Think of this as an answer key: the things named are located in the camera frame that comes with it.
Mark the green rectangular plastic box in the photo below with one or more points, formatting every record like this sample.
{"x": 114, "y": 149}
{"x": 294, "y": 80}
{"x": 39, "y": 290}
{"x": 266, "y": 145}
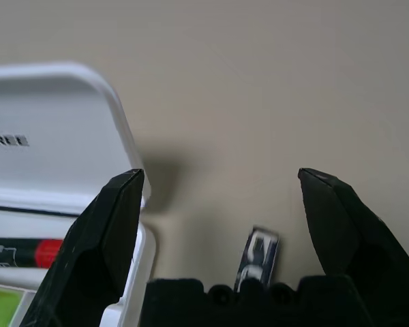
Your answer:
{"x": 3, "y": 306}

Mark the black marker with red cap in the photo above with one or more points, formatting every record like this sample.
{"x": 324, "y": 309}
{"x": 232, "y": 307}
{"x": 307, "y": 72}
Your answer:
{"x": 20, "y": 253}

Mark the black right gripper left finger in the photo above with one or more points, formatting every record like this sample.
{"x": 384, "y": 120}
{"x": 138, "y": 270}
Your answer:
{"x": 88, "y": 238}

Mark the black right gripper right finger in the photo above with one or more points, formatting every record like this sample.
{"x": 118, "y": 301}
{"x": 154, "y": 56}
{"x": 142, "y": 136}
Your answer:
{"x": 344, "y": 221}

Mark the black and white printed eraser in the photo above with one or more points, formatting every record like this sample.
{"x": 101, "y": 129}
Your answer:
{"x": 259, "y": 252}

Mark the white Unitree pencil case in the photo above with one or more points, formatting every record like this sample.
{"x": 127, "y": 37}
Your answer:
{"x": 54, "y": 109}

